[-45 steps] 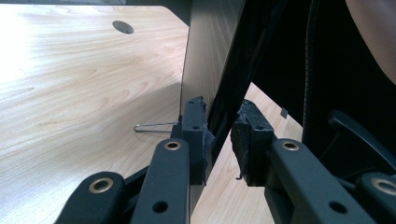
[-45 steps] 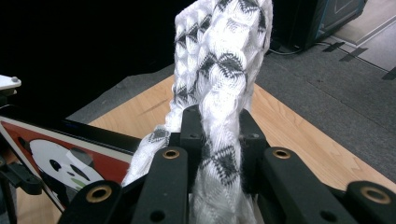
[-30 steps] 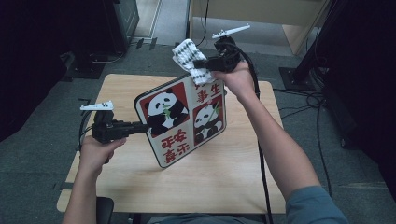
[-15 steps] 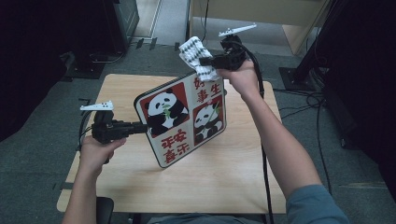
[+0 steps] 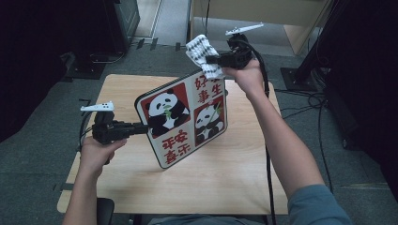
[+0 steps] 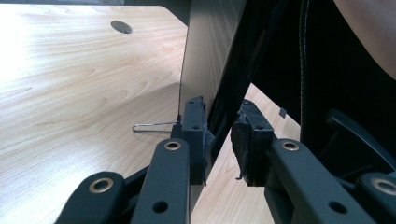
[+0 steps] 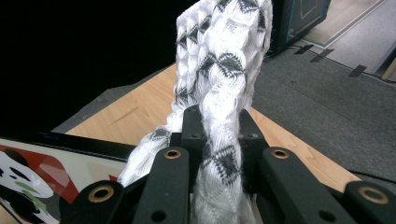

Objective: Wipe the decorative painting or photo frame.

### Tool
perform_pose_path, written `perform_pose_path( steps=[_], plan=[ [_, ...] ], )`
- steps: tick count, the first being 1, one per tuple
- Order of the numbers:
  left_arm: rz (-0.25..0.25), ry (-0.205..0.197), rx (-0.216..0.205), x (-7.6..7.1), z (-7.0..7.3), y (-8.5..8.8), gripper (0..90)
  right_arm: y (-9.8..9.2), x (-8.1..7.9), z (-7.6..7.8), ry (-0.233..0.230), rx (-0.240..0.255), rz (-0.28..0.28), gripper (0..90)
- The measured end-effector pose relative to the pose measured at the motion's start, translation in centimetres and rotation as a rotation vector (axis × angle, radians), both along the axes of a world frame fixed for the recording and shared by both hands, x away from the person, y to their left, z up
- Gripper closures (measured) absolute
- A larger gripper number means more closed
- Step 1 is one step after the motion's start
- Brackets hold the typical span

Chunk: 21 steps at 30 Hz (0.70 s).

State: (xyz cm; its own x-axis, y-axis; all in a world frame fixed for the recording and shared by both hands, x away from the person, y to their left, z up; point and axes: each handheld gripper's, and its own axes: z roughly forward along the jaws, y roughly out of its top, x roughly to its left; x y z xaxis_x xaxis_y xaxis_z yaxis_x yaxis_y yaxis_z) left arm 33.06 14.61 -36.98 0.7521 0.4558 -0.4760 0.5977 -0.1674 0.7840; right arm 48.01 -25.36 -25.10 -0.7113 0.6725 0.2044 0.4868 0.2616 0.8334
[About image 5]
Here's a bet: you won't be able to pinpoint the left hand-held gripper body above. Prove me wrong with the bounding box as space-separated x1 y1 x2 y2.
80 100 136 146

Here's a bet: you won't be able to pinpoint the black metal stand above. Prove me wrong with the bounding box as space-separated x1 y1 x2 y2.
279 0 346 93

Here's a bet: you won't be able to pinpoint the person's grey-blue sleeve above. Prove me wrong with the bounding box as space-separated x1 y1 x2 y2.
286 183 355 225

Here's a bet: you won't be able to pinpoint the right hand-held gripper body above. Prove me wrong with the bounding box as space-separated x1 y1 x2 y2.
218 22 265 70

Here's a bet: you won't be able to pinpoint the left hand-held gripper cable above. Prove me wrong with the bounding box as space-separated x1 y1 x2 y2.
77 111 99 153

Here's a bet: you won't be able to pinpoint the black cabinet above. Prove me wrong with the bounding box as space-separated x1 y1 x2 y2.
60 0 141 80

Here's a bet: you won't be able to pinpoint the person's left hand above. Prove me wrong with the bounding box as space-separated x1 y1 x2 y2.
77 136 129 180

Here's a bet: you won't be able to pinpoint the hand-held gripper cable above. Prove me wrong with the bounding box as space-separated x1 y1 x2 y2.
77 111 99 153
238 37 279 225

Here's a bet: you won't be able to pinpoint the black tape corner mark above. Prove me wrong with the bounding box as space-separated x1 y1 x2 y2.
78 97 92 117

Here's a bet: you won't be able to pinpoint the right hand-held gripper cable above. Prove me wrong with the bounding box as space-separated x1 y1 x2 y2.
238 37 279 225

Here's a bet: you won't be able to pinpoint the person's right hand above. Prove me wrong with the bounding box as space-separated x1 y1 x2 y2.
222 58 268 101

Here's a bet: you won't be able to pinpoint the white patterned cloth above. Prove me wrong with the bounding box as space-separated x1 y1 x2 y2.
185 34 226 81

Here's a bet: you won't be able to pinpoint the black hanging cable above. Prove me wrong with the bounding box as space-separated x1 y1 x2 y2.
179 0 211 51

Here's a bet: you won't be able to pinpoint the light wooden desk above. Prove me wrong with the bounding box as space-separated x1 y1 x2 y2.
188 0 333 58

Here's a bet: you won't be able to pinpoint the panda picture board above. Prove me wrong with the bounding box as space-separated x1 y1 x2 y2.
133 69 229 171

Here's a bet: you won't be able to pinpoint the grey tape strip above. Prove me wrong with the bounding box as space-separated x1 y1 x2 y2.
52 182 74 192

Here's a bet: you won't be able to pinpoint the black floor cables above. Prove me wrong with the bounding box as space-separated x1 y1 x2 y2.
274 88 336 193

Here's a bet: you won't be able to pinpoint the person's grey-blue trousers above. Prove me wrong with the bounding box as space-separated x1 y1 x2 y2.
145 214 268 225

